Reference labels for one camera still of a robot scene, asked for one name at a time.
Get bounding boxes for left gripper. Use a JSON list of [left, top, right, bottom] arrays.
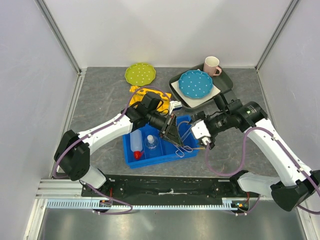
[[147, 111, 183, 148]]

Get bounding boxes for yellow rubber tube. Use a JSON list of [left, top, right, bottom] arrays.
[[176, 120, 206, 152]]

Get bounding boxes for metal crucible tongs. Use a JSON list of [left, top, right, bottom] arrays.
[[175, 145, 193, 158]]

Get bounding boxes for glass flask white stopper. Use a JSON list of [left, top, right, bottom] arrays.
[[144, 134, 159, 150]]

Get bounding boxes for wash bottle red cap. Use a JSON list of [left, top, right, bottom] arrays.
[[129, 129, 144, 160]]

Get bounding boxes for dark green tray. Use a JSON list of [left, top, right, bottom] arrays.
[[169, 63, 234, 111]]

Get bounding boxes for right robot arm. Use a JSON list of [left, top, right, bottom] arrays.
[[190, 90, 320, 215]]

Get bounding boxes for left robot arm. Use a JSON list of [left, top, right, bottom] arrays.
[[54, 92, 184, 197]]

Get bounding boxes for blue plastic organizer tray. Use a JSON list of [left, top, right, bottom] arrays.
[[122, 124, 199, 169]]

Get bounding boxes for white square plate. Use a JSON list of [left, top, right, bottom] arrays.
[[170, 71, 221, 108]]

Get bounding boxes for blue dotted plate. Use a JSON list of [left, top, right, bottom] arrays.
[[177, 69, 214, 99]]

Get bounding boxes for yellow test tube rack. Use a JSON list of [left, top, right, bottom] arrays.
[[129, 87, 172, 114]]

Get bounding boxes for green dotted plate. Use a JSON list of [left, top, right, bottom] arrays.
[[124, 62, 156, 87]]

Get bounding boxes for pink mug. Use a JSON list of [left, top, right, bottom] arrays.
[[203, 56, 222, 77]]

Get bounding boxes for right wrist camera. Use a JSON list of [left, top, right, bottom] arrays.
[[190, 120, 212, 146]]

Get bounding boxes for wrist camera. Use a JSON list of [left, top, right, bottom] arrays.
[[190, 120, 212, 146], [168, 100, 183, 115]]

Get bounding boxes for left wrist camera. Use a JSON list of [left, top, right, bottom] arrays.
[[168, 100, 183, 115]]

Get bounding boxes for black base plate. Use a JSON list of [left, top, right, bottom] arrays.
[[97, 175, 258, 200]]

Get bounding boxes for cable duct rail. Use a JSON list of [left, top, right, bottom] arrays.
[[46, 199, 238, 211]]

